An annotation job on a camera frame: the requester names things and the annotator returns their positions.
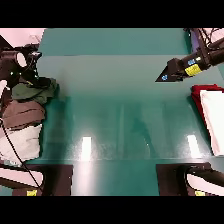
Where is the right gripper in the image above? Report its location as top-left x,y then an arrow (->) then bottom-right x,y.
162,57 -> 193,82

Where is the green shirt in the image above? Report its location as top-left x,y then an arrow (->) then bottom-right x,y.
11,76 -> 60,105

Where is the red garment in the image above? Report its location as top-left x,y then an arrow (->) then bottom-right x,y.
190,83 -> 224,134

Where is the black cable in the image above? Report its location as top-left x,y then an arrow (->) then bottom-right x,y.
0,118 -> 45,192

